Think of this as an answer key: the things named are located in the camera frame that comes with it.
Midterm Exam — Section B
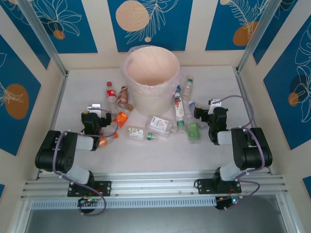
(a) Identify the slotted grey cable tray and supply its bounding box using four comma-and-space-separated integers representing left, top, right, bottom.
30, 197, 217, 210

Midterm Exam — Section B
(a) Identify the flat square clear bottle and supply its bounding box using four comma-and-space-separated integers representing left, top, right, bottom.
145, 116, 176, 139

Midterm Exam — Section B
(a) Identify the red white label bottle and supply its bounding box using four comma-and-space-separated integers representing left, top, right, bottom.
174, 95, 185, 121

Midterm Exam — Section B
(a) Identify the aluminium side rail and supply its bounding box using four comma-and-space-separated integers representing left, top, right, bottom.
35, 71, 70, 181
234, 67, 273, 175

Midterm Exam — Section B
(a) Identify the orange label plastic bottle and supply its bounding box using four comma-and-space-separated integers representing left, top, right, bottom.
110, 104, 134, 129

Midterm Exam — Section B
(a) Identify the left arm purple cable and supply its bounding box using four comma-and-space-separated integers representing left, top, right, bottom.
52, 109, 120, 216

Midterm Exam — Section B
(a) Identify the pink translucent bin liner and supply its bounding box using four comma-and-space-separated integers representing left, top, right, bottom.
121, 44, 185, 98

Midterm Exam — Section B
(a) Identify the cream plastic bin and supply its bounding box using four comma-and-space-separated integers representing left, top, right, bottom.
121, 45, 182, 117

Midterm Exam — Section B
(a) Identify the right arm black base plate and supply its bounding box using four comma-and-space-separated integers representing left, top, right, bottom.
194, 179, 242, 195

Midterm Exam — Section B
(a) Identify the aluminium mounting rail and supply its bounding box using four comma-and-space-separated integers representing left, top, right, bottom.
20, 171, 289, 199

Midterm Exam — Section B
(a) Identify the red label cola bottle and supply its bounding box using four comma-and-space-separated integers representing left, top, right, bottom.
104, 82, 117, 110

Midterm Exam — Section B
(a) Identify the green neck clear bottle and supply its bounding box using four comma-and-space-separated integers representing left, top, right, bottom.
182, 77, 194, 101

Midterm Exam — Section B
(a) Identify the grey metal sheet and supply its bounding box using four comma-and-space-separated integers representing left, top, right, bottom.
23, 206, 289, 233

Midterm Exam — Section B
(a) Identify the aluminium frame post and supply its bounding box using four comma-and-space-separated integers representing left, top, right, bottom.
17, 0, 69, 76
237, 0, 284, 73

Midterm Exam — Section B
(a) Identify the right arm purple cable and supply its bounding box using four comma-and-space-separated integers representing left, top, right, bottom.
211, 95, 265, 211

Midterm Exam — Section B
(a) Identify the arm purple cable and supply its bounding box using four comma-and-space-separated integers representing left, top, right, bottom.
52, 109, 120, 216
211, 95, 265, 211

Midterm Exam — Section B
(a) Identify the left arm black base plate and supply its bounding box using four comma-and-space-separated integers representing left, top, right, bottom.
67, 181, 112, 197

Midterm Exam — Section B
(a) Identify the brown label plastic bottle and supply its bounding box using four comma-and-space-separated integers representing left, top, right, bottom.
117, 84, 129, 109

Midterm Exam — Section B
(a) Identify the green label plastic bottle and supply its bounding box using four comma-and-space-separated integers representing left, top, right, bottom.
185, 114, 202, 144

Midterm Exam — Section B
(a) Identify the blue cap plastic bottle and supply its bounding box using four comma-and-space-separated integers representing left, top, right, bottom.
188, 100, 199, 115

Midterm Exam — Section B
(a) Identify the white label green ring bottle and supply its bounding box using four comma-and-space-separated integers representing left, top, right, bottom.
125, 126, 158, 143

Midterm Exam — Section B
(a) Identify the orange cap plastic bottle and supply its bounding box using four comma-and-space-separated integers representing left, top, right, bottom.
98, 132, 120, 149

